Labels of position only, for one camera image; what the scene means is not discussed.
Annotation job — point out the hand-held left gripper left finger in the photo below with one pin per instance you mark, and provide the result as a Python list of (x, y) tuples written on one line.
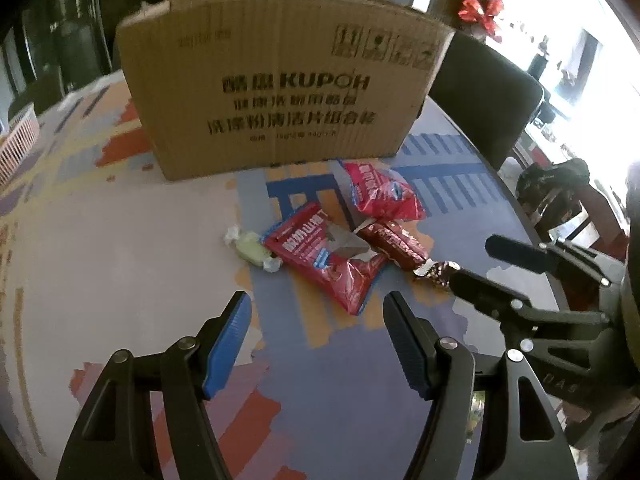
[(227, 345)]

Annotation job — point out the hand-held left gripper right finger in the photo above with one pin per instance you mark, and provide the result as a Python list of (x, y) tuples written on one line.
[(407, 345)]

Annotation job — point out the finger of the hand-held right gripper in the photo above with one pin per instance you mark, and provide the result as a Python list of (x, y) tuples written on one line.
[(487, 292), (520, 256)]

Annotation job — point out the brown shiny candy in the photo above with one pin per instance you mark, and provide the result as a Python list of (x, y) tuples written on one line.
[(435, 272)]

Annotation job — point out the pale green candy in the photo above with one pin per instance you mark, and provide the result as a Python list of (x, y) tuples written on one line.
[(252, 251)]

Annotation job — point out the dark red snack bar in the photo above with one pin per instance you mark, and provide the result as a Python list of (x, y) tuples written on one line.
[(395, 243)]

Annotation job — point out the red snack packet brown picture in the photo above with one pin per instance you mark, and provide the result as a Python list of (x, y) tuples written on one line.
[(320, 260)]

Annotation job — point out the red snack packet blue label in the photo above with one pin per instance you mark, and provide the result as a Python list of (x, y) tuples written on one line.
[(382, 191)]

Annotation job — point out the brown cardboard box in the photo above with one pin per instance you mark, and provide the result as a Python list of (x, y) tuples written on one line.
[(280, 90)]

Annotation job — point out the black bag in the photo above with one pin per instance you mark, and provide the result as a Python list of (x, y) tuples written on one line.
[(550, 185)]

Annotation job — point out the reddish brown wooden chair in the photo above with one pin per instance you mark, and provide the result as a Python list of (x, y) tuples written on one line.
[(597, 222)]

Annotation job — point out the dark upholstered chair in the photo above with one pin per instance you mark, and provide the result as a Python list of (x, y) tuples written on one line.
[(480, 92), (37, 92)]

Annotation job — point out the red shiny bow decoration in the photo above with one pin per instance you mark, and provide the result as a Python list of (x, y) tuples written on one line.
[(481, 12)]

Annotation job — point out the white basket with oranges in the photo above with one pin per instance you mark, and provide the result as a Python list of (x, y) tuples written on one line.
[(17, 142)]

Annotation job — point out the black glass sliding door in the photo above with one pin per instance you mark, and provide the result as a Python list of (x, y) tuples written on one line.
[(55, 15)]

